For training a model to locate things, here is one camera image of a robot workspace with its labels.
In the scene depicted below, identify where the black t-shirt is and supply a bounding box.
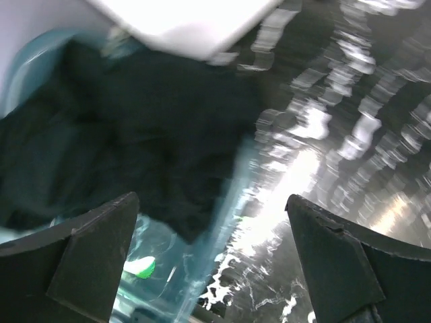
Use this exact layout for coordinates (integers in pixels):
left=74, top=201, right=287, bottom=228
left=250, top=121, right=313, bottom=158
left=1, top=40, right=263, bottom=243

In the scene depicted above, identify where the white dry-erase board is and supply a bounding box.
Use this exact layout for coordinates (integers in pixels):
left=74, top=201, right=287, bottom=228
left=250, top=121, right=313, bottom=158
left=90, top=0, right=279, bottom=61

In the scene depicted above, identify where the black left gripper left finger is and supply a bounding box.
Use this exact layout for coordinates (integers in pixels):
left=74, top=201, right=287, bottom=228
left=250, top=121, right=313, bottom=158
left=1, top=192, right=139, bottom=323

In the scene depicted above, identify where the teal translucent plastic bin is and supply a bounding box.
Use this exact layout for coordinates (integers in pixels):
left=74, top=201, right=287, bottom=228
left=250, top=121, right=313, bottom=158
left=1, top=30, right=257, bottom=322

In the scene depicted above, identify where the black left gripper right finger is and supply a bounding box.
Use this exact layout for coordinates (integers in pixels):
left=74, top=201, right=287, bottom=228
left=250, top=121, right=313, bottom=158
left=286, top=194, right=430, bottom=323

